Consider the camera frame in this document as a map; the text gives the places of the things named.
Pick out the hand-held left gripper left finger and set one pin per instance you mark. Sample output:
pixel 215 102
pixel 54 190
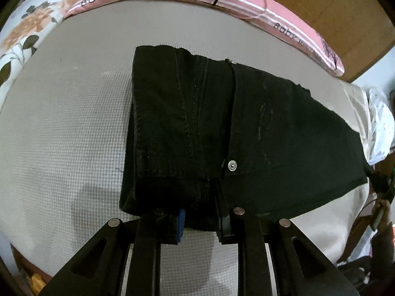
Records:
pixel 180 226

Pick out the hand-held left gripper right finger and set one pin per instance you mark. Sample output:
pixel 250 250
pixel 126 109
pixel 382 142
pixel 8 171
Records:
pixel 223 225

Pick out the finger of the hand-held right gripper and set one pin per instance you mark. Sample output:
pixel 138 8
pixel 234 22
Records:
pixel 378 183

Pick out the black pants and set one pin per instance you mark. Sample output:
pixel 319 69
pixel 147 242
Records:
pixel 277 129

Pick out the white plastic bag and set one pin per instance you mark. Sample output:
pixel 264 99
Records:
pixel 381 123

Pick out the orange object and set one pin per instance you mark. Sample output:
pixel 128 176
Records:
pixel 37 283

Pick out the wooden headboard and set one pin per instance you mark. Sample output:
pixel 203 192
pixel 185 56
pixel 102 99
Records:
pixel 339 6

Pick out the floral print pillow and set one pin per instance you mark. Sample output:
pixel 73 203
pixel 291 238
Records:
pixel 18 37

